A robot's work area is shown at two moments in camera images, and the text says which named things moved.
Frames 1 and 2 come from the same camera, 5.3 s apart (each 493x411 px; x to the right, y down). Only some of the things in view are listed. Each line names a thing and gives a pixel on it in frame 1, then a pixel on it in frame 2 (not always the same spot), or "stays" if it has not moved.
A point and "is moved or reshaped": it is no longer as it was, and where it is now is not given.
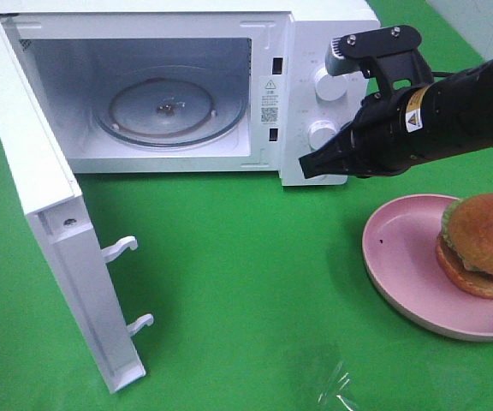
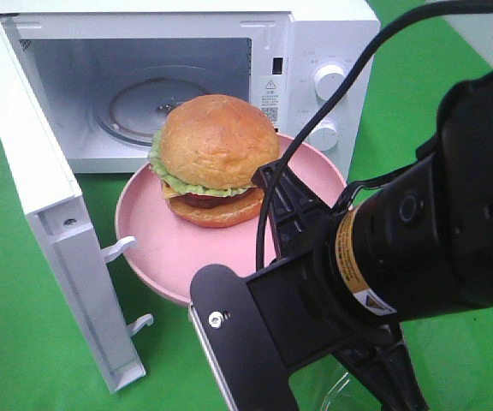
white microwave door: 55,209 stays
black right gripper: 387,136 → 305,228
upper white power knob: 328,87 stays
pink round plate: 400,244 is moved or reshaped
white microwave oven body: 188,86 stays
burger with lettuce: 478,249 is moved or reshaped
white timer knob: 319,132 stays
